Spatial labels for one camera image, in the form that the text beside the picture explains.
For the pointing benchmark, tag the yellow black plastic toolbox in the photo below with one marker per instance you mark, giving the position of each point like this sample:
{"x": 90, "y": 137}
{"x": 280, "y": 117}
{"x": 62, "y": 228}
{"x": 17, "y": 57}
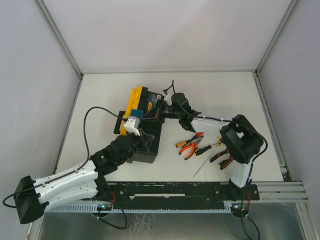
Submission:
{"x": 145, "y": 125}

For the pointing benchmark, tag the red handled screwdriver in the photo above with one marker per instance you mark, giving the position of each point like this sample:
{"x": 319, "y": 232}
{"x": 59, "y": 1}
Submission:
{"x": 196, "y": 136}

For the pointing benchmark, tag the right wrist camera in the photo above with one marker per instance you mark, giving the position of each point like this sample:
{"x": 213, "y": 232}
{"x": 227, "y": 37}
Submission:
{"x": 166, "y": 94}

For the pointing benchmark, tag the black orange long screwdriver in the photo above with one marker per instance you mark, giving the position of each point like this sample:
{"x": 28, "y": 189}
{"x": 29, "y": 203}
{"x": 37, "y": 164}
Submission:
{"x": 200, "y": 151}

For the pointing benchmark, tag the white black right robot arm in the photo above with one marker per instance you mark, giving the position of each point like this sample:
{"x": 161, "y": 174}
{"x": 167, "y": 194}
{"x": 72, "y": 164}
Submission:
{"x": 242, "y": 141}

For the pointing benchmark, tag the grey cable duct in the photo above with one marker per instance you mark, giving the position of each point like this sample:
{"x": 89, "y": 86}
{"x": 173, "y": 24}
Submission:
{"x": 146, "y": 205}

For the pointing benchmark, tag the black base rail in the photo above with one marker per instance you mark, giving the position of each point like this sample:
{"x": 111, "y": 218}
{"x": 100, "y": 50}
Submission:
{"x": 220, "y": 191}

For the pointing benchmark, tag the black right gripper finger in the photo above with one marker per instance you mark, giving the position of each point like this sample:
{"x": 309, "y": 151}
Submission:
{"x": 154, "y": 112}
{"x": 155, "y": 119}

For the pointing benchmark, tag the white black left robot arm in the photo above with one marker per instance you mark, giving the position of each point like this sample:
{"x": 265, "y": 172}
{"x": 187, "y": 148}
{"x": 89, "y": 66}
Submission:
{"x": 34, "y": 197}

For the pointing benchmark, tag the thin metal rod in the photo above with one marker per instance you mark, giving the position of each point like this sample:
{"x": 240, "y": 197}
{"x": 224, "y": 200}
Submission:
{"x": 205, "y": 161}

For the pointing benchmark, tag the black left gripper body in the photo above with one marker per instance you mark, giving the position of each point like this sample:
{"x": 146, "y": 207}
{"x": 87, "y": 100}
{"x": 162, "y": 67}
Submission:
{"x": 139, "y": 139}

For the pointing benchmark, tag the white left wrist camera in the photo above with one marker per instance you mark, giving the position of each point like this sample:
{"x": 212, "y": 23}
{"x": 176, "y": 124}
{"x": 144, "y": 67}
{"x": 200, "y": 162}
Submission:
{"x": 131, "y": 125}

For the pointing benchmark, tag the yellow black small screwdriver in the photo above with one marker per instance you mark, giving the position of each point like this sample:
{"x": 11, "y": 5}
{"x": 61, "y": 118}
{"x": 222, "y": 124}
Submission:
{"x": 220, "y": 141}

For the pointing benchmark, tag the orange needle nose pliers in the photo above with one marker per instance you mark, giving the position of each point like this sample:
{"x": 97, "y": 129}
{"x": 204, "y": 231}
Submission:
{"x": 191, "y": 147}

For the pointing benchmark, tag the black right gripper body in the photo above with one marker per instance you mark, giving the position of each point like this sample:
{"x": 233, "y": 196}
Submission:
{"x": 161, "y": 111}

